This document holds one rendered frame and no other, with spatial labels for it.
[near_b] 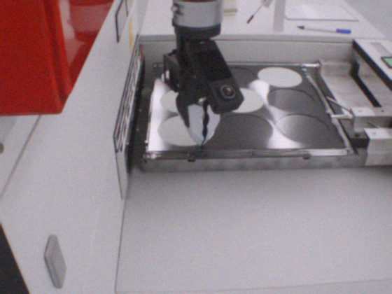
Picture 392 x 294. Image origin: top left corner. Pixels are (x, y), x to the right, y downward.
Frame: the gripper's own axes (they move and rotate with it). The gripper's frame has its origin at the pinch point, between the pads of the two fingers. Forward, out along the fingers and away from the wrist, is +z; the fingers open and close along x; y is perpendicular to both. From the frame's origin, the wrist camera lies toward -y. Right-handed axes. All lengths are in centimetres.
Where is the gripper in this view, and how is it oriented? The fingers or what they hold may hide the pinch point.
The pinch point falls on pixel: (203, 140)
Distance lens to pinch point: 73.0
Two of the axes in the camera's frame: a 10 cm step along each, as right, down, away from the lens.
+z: 0.0, 8.1, 5.9
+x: -8.7, 2.9, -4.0
